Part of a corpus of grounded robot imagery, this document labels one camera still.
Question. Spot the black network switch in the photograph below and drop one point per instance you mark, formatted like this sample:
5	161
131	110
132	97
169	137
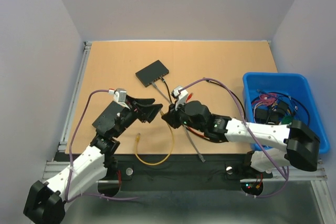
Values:
152	73

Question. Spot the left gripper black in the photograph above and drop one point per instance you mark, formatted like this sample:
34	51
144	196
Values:
147	113

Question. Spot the aluminium frame rail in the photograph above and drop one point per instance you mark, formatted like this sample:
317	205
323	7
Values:
62	144

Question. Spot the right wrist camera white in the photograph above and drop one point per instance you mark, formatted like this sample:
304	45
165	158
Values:
180	95

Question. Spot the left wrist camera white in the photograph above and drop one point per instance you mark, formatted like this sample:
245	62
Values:
119	96

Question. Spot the blue plastic bin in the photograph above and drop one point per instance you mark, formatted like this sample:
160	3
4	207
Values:
291	84

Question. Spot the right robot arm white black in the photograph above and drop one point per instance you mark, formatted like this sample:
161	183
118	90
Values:
292	144

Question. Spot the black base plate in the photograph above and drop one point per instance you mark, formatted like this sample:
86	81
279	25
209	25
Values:
178	172

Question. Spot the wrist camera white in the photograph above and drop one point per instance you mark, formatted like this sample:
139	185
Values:
180	95
119	96

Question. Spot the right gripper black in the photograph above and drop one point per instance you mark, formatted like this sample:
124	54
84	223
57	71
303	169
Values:
171	117

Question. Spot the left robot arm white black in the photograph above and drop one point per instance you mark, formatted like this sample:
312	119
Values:
47	202

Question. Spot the black box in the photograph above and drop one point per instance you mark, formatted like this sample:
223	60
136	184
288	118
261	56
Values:
106	120

